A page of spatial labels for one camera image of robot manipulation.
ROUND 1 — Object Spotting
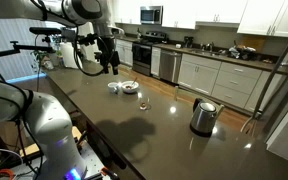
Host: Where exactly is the stainless steel dishwasher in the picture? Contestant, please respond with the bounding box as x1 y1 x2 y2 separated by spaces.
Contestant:
159 50 182 83

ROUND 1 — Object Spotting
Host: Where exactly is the kitchen sink faucet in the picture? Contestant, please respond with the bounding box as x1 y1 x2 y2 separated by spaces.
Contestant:
200 42 214 52

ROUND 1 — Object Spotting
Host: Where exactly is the white bowl with spoon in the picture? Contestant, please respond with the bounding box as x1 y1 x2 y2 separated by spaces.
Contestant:
121 79 139 94

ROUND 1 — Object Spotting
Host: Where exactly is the stainless steel electric kettle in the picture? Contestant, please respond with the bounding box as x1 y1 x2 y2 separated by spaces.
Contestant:
190 98 224 137

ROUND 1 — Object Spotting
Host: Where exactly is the black camera on tripod arm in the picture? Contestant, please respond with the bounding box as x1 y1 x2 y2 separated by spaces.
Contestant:
0 27 61 57

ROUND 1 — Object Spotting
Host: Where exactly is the black coffee maker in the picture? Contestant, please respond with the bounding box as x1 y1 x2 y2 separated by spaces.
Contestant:
184 36 194 48

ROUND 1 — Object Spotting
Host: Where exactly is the stainless steel microwave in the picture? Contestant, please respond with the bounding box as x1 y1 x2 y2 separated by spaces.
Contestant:
140 6 163 25

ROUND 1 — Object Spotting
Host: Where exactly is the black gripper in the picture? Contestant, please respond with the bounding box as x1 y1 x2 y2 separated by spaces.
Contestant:
97 36 120 74

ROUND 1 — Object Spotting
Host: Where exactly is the red brown food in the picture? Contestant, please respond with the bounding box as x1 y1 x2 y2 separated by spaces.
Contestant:
140 103 147 109

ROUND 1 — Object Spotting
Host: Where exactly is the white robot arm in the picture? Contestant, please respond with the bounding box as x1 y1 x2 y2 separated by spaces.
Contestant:
0 0 112 180

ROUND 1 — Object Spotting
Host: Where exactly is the black and steel stove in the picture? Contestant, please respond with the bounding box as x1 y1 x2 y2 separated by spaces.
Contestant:
132 31 168 76

